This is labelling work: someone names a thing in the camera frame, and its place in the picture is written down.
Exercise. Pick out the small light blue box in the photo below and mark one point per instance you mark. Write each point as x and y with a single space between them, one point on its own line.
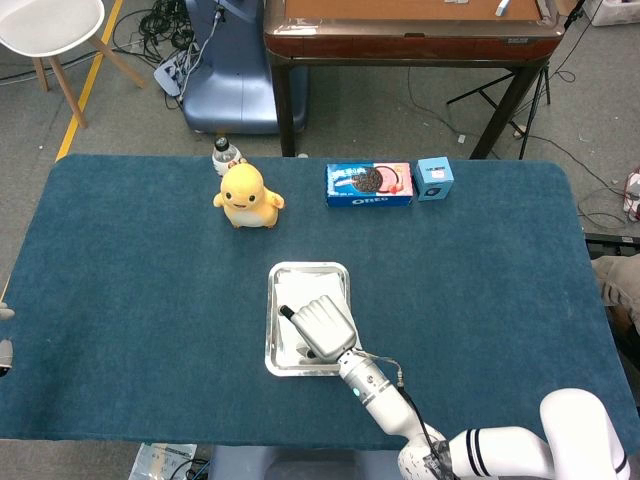
434 177

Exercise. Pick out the white paper sheet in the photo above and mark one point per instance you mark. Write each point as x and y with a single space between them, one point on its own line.
310 287

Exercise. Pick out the blue grey machine base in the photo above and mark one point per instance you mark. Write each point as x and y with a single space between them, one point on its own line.
235 85

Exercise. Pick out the yellow plush dinosaur toy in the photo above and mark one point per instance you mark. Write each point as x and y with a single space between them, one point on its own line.
247 200

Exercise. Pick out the grey blue robot torso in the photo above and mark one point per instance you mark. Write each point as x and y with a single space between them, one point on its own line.
300 465

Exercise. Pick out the blue Oreo cookie box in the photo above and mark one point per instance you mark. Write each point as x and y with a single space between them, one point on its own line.
370 200

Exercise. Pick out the white power strip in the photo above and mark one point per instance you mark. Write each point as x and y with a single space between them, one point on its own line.
170 75

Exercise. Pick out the clear plastic water bottle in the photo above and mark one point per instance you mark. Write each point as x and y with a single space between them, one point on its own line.
222 155

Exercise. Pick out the black metal frame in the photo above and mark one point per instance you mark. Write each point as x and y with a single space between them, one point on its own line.
612 245

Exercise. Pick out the white chair with wooden legs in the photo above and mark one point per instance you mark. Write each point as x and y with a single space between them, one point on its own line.
45 25

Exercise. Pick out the person leg in beige trousers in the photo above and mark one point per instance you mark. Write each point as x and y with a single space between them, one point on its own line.
620 285

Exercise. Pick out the clear plastic bag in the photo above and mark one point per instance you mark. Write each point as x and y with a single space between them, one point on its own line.
165 460

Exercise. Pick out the blue table cloth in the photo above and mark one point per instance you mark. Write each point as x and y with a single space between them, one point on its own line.
150 300

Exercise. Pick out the black tripod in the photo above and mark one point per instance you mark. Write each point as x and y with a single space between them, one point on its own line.
535 100

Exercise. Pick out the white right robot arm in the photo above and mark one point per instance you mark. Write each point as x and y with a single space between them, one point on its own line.
390 410

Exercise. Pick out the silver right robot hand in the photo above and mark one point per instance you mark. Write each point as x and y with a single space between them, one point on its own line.
327 330

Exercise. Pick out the shiny metal tray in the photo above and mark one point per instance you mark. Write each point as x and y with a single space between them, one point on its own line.
270 350

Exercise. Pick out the brown mahjong table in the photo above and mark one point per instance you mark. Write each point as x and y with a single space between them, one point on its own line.
410 45

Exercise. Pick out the grey black left robot hand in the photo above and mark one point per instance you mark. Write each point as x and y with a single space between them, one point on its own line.
5 352

